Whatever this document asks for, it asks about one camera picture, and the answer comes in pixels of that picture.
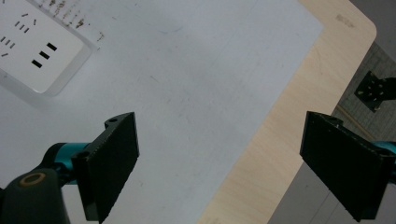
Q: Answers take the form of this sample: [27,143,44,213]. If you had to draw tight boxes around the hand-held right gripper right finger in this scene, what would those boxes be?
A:
[299,110,396,223]

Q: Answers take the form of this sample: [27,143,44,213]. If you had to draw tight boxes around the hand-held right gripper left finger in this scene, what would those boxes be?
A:
[41,111,140,224]

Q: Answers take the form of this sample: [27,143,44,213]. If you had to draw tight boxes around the black metal stand foot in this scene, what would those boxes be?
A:
[354,70,396,113]

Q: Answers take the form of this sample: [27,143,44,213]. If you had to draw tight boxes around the white table mat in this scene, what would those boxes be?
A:
[0,0,325,224]

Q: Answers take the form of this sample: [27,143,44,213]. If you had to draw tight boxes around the white power strip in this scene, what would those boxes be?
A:
[0,0,93,97]

